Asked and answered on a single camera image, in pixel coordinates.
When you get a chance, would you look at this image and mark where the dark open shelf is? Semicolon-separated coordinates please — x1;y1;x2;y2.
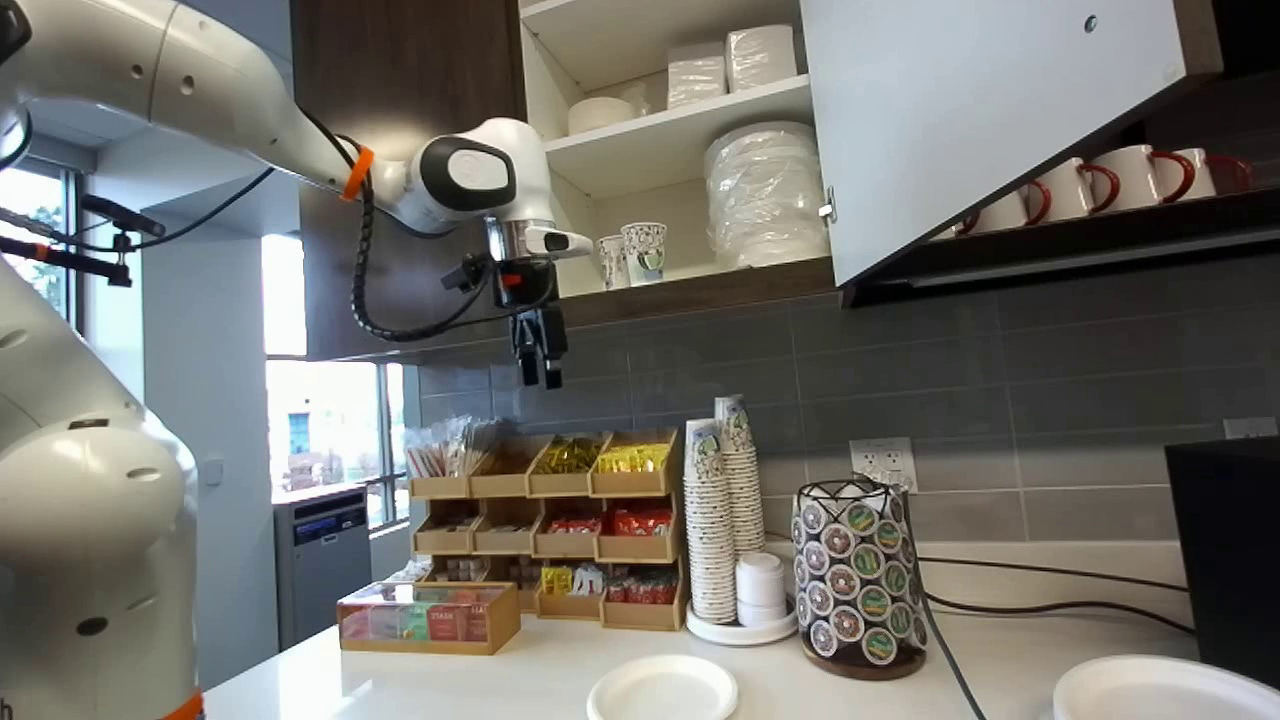
840;0;1280;310

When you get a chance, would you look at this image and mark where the black power cable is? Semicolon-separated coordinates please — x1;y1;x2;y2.
916;591;1201;720
916;551;1193;596

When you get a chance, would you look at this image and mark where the white napkin pack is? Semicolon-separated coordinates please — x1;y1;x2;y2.
724;18;803;95
663;34;731;112

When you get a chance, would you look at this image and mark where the dark brown wood cabinet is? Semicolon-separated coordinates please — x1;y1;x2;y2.
289;0;535;367

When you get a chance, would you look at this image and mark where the tall patterned cup stack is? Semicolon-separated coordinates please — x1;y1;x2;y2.
708;391;768;559
682;410;739;629

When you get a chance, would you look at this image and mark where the wooden tea bag box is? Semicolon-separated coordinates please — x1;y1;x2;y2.
334;575;523;658

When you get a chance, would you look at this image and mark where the black coffee machine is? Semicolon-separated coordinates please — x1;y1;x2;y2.
1166;433;1280;692

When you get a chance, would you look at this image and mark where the white cup lid stack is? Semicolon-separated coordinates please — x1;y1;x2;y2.
731;547;793;631

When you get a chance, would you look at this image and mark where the white paper plate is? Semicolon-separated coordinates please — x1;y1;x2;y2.
583;650;746;720

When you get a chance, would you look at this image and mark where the white round cup tray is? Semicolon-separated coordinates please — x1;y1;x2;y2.
686;605;799;650

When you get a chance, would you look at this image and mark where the white open cabinet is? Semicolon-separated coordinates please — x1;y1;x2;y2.
518;0;838;325

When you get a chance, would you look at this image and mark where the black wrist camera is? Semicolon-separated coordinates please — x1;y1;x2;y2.
455;251;559;310

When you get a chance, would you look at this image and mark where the white wall outlet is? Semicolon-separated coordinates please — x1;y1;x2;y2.
848;433;926;497

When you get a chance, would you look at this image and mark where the white bowl stack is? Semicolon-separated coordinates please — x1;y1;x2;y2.
565;86;657;141

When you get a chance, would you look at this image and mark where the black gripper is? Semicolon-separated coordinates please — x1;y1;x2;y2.
512;301;572;391

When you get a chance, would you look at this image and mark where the wooden snack organizer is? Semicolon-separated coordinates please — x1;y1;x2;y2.
405;419;688;637

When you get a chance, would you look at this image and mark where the orange cable strap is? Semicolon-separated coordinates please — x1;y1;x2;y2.
342;137;381;207

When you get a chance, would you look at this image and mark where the white cabinet door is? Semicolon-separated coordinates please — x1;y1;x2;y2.
795;0;1193;291

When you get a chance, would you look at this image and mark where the wrapped white plate stack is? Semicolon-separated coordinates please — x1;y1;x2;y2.
702;114;831;272

